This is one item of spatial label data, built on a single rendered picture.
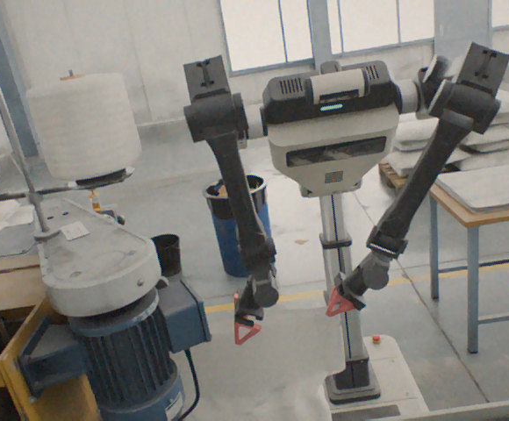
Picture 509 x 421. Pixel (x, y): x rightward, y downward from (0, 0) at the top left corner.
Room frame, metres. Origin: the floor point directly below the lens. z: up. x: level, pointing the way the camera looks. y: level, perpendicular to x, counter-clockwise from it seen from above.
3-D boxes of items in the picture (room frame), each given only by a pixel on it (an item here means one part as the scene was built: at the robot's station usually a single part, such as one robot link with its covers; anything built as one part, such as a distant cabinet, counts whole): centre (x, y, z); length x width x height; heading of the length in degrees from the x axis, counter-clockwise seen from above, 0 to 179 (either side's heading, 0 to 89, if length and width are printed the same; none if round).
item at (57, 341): (0.69, 0.35, 1.27); 0.12 x 0.09 x 0.09; 178
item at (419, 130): (4.27, -1.62, 0.57); 0.66 x 0.42 x 0.13; 80
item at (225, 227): (3.34, 0.10, 0.32); 0.51 x 0.48 x 0.65; 178
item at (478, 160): (4.20, -2.22, 0.21); 0.66 x 0.42 x 0.13; 84
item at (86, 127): (0.87, 0.26, 1.61); 0.17 x 0.17 x 0.17
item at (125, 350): (0.72, 0.26, 1.21); 0.15 x 0.15 x 0.25
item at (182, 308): (0.76, 0.16, 1.25); 0.10 x 0.08 x 0.12; 23
